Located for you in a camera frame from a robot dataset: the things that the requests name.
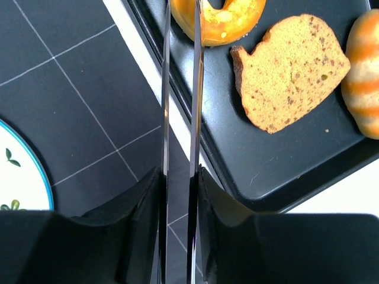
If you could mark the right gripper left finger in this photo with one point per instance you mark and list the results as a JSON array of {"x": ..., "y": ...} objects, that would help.
[{"x": 112, "y": 243}]

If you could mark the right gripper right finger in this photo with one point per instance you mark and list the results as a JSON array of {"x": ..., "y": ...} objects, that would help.
[{"x": 241, "y": 246}]

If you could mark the metal tongs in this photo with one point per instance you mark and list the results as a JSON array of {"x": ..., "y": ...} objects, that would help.
[{"x": 197, "y": 95}]

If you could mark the glazed donut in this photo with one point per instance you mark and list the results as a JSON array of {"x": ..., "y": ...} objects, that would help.
[{"x": 219, "y": 26}]

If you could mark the striped bread roll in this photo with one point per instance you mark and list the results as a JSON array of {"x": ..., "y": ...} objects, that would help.
[{"x": 360, "y": 86}]

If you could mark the brown bread slice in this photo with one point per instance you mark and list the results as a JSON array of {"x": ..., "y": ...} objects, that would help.
[{"x": 295, "y": 67}]

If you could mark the white strawberry plate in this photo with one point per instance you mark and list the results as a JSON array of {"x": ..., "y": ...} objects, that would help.
[{"x": 24, "y": 182}]

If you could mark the black grid placemat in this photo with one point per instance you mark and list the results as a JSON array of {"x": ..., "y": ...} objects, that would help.
[{"x": 72, "y": 90}]

